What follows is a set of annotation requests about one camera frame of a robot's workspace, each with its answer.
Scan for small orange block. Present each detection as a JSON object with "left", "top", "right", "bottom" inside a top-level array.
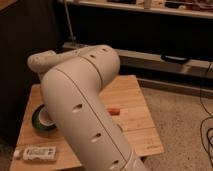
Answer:
[{"left": 107, "top": 107, "right": 120, "bottom": 116}]

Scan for black cable on floor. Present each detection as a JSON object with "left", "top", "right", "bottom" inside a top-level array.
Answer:
[{"left": 199, "top": 60, "right": 213, "bottom": 158}]

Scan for metal pole stand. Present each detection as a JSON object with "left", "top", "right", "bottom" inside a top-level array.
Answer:
[{"left": 63, "top": 0, "right": 76, "bottom": 45}]

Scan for black object on shelf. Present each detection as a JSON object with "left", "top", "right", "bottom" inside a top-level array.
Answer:
[{"left": 161, "top": 54, "right": 190, "bottom": 65}]

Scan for green ceramic bowl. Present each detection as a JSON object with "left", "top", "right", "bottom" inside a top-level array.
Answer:
[{"left": 31, "top": 105, "right": 56, "bottom": 131}]

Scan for white rectangular box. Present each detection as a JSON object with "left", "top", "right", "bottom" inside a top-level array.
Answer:
[{"left": 13, "top": 146, "right": 57, "bottom": 161}]

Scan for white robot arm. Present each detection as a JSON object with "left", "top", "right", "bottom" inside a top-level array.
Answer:
[{"left": 28, "top": 45, "right": 146, "bottom": 171}]

